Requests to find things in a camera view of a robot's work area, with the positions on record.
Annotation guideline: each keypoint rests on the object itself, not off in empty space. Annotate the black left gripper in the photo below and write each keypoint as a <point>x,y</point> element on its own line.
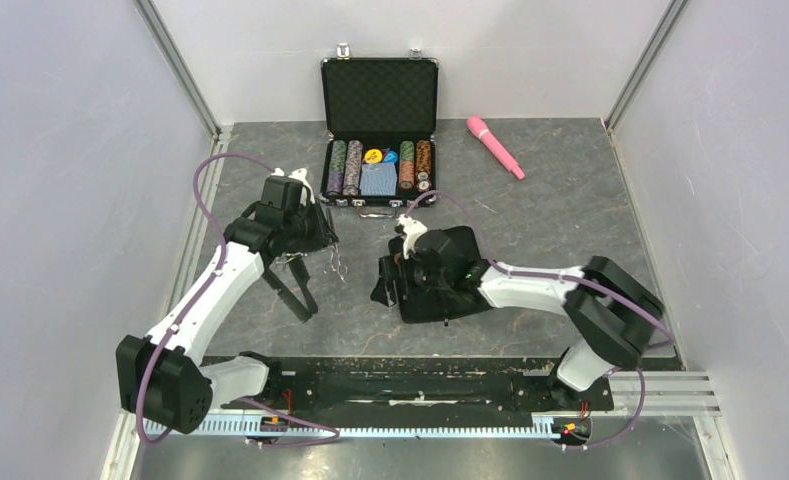
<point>323,235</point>

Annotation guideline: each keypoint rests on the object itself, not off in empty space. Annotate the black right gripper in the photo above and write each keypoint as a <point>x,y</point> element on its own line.
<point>393,267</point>

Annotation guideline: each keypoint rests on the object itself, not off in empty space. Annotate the silver scissors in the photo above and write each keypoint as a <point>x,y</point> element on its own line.
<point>335,264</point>

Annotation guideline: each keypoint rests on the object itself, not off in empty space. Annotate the black zippered tool pouch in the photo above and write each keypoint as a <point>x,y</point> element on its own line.
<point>432,312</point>

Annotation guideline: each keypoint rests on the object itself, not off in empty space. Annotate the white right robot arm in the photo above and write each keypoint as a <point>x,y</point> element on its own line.
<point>615,315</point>

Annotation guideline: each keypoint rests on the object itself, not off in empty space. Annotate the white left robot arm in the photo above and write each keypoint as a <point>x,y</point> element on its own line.
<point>162,376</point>

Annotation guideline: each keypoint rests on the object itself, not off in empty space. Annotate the black tail comb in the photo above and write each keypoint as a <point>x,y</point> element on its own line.
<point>302,277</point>

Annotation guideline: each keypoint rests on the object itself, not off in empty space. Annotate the purple grey chip stack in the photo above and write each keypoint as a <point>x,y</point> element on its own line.
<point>352,168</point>

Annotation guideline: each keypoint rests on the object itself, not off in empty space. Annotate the purple green chip stack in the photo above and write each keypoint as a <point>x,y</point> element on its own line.
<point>337,162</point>

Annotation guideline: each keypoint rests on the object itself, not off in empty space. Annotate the blue playing card deck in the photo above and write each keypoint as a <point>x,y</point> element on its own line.
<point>378,179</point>

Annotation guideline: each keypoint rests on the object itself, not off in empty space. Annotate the yellow dealer button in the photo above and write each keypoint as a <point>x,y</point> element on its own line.
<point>373,156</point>

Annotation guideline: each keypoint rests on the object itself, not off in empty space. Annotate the blue dealer button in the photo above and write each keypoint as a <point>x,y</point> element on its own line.
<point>391,156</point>

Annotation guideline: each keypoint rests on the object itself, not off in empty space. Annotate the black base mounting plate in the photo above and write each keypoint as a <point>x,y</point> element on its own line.
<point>425,392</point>

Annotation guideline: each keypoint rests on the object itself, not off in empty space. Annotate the green orange chip stack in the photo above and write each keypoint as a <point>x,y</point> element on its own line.
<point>406,168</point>

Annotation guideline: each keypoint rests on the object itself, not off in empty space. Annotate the black poker chip case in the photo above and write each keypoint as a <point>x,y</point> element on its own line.
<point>380,101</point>

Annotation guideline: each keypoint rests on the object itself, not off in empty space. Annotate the brown orange chip stack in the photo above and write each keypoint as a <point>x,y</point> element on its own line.
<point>423,165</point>

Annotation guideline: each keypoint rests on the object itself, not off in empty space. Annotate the pink wand massager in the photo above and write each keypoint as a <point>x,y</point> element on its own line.
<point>479,129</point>

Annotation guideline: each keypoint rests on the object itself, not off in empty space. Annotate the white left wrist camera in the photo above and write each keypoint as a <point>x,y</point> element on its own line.
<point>301,175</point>

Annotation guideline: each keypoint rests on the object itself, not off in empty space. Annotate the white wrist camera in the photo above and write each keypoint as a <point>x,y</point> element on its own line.
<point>410,230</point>
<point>301,175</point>

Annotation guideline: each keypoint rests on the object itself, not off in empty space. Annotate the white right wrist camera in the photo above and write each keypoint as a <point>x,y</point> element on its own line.
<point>410,230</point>

